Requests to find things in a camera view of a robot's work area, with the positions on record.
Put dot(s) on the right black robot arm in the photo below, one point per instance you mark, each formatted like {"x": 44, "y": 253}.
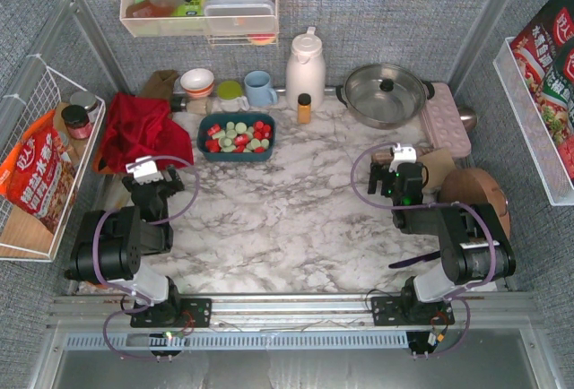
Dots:
{"x": 473, "y": 246}

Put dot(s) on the purple knife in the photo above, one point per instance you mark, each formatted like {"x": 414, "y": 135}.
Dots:
{"x": 415, "y": 260}

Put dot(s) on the orange spice jar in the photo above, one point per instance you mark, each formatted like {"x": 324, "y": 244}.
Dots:
{"x": 304, "y": 108}

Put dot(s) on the white orange striped bowl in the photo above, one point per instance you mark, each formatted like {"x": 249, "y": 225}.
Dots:
{"x": 197, "y": 83}

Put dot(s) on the red seasoning bags right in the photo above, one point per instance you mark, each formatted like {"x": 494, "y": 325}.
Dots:
{"x": 543, "y": 51}

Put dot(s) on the green lid white cup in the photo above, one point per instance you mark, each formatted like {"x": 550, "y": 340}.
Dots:
{"x": 231, "y": 97}

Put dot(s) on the white wire basket right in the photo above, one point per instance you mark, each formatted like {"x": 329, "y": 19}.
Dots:
{"x": 548, "y": 163}

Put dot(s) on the white wire basket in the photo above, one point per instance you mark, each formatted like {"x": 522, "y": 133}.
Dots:
{"x": 23, "y": 237}
{"x": 548, "y": 163}

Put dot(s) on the brown cloth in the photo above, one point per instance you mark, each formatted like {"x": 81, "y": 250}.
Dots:
{"x": 160, "y": 85}

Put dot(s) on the white wire basket left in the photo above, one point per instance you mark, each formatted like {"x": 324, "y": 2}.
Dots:
{"x": 23, "y": 237}

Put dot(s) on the steel pot with lid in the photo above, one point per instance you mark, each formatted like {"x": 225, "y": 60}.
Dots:
{"x": 384, "y": 96}

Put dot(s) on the pink egg tray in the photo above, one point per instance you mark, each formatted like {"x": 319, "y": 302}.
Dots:
{"x": 442, "y": 123}

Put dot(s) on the teal storage basket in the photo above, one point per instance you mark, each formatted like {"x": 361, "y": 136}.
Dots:
{"x": 259, "y": 149}

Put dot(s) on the white wall basket top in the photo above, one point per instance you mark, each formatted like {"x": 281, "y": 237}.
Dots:
{"x": 152, "y": 18}

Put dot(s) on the green capsule bottom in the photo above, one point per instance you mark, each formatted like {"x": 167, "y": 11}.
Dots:
{"x": 225, "y": 142}

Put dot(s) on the blue mug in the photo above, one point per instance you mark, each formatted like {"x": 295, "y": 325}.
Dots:
{"x": 259, "y": 89}

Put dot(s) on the clear glass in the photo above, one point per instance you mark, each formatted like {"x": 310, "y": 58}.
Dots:
{"x": 202, "y": 107}

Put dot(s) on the red cloth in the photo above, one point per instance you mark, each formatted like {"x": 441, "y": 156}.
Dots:
{"x": 138, "y": 127}

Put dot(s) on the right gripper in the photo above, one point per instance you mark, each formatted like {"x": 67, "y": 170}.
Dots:
{"x": 388, "y": 173}

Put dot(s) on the silver lid jar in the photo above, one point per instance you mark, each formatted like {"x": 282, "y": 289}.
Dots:
{"x": 88, "y": 101}

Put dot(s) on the orange tray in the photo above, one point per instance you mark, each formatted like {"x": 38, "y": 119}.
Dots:
{"x": 100, "y": 166}

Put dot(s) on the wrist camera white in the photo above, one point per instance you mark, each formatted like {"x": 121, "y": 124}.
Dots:
{"x": 402, "y": 154}
{"x": 144, "y": 171}

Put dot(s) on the white thermos jug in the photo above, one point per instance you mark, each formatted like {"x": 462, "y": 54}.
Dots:
{"x": 306, "y": 70}

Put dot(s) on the steel ladle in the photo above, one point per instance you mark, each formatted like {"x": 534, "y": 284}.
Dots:
{"x": 468, "y": 118}

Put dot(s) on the red seasoning bag left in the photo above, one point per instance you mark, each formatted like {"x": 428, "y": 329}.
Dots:
{"x": 36, "y": 176}

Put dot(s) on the round wooden board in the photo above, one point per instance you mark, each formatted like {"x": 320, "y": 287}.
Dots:
{"x": 473, "y": 186}

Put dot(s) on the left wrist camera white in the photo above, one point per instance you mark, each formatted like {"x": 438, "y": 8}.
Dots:
{"x": 144, "y": 171}

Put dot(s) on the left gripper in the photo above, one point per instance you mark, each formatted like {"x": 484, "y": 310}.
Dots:
{"x": 158, "y": 181}

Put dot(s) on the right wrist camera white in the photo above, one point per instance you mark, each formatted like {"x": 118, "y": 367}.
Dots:
{"x": 402, "y": 154}

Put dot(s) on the green capsule mid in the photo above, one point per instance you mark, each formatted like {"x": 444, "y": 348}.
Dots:
{"x": 230, "y": 127}

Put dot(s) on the red capsule number two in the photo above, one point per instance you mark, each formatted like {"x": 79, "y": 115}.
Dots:
{"x": 242, "y": 139}

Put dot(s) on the red lid jar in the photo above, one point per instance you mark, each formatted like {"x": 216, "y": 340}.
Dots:
{"x": 77, "y": 122}

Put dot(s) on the brown cardboard sheet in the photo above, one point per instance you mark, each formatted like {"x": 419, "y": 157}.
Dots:
{"x": 439, "y": 164}

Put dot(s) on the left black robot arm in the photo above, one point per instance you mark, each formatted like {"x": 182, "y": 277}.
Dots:
{"x": 111, "y": 250}

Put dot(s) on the clear plastic containers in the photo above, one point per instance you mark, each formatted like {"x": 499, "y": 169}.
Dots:
{"x": 239, "y": 17}

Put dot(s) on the green capsule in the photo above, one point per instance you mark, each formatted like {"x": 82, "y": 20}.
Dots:
{"x": 241, "y": 128}
{"x": 225, "y": 142}

